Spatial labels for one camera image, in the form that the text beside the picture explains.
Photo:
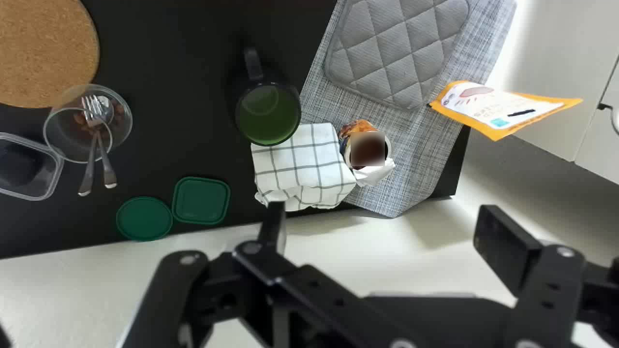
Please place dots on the gray quilted pot holder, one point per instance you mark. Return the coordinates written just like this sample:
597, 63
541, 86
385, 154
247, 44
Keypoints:
392, 46

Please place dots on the silver fork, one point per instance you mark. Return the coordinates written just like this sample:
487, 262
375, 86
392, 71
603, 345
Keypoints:
85, 181
108, 175

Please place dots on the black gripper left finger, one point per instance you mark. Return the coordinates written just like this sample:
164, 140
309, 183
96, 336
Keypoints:
193, 291

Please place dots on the gray plaid cloth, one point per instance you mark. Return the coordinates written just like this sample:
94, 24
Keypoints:
412, 148

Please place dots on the round green lid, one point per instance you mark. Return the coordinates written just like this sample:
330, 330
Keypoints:
143, 220

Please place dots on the clear plastic container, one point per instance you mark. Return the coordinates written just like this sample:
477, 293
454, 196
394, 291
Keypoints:
25, 167

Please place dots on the square green lid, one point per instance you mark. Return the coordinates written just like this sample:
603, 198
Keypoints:
201, 202

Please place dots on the green mug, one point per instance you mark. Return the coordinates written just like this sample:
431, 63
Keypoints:
267, 117

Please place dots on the round cork board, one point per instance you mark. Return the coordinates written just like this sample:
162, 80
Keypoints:
38, 51

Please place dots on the orange food packet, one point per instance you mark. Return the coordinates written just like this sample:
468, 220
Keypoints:
495, 108

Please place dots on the white checkered cloth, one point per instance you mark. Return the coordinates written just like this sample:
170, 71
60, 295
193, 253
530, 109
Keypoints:
296, 167

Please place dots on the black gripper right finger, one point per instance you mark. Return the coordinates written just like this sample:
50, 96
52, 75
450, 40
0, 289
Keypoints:
547, 291

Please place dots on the clear glass cup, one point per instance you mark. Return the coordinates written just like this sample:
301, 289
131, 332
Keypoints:
63, 127

